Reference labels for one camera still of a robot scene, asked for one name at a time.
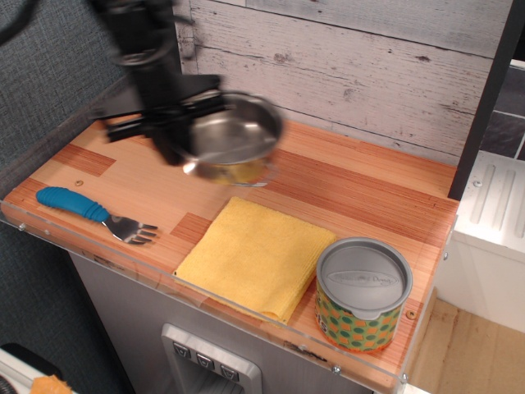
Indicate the grey dispenser panel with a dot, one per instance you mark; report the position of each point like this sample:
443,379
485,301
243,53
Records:
209,361

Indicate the blue handled fork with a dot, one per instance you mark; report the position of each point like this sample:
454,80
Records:
124,229

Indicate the yellow folded cloth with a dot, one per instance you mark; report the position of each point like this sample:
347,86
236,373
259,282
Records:
257,259

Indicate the clear acrylic edge guard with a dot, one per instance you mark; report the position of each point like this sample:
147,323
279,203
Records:
146,310

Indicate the patterned can with grey lid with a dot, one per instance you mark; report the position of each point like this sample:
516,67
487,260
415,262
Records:
362,285

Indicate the dark grey right post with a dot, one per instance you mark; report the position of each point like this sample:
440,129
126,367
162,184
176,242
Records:
504,54

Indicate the stainless steel pot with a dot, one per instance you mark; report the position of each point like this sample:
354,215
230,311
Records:
234,146

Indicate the orange cloth piece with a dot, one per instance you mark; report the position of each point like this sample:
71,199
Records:
49,385

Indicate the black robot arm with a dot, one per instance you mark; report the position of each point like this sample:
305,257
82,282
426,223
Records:
141,31

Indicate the white plastic appliance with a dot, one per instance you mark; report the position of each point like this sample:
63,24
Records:
482,270

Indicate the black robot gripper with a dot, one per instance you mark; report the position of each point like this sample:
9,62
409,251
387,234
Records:
160,102

